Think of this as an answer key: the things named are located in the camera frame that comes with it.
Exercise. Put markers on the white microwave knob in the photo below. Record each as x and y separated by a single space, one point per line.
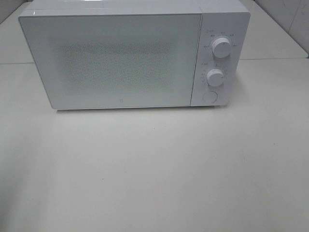
215 77
221 46

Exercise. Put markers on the round white door button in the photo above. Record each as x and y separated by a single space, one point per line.
210 97

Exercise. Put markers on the white microwave oven body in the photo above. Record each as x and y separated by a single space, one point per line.
218 18

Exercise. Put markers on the white microwave door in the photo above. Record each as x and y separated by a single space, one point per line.
119 61

